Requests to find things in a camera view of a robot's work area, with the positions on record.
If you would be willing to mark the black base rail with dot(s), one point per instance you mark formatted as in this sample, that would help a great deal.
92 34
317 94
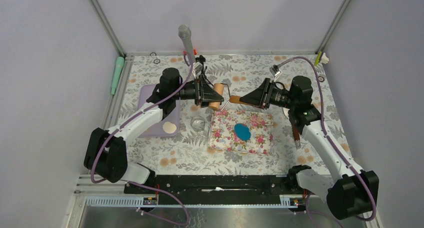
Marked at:
218 189

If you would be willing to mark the white clip in corner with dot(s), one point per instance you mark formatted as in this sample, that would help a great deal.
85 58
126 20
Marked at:
324 59

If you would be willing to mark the floral tablecloth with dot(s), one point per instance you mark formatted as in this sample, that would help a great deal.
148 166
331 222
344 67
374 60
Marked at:
187 152

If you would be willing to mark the beige dough disc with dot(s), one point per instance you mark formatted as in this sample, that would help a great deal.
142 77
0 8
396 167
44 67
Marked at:
169 127

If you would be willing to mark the wooden rolling pin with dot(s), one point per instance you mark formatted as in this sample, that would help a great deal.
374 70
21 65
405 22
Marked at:
217 99

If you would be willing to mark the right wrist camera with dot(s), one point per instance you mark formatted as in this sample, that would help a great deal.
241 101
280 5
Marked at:
275 71

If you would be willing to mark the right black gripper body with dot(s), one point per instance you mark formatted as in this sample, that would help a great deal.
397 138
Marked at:
265 99

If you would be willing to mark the blue dough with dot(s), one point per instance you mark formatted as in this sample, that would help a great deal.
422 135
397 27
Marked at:
242 132

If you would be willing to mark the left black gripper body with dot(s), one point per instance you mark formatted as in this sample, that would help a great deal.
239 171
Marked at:
199 92

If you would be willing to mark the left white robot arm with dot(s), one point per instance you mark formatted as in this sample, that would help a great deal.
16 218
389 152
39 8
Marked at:
106 153

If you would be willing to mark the black microphone tripod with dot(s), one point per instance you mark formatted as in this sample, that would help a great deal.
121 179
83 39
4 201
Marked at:
201 59

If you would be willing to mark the metal scraper wooden handle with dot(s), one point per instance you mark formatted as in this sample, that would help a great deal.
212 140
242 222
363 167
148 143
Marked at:
295 132

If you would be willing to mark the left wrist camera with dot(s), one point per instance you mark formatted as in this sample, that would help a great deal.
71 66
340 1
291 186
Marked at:
197 69

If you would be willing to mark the red clip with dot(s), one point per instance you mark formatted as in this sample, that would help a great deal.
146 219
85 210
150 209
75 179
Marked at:
195 52

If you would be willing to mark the green marker pen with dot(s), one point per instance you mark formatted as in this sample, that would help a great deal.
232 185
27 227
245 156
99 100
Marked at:
119 64

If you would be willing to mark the floral cutting board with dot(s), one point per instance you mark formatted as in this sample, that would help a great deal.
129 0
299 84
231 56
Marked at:
222 136

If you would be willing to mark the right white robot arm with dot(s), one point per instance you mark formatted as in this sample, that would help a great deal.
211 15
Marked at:
351 191

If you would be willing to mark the grey microphone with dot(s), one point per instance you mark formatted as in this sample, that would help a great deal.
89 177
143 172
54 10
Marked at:
185 35

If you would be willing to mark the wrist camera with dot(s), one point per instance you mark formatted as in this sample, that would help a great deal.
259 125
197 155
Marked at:
275 71
197 69

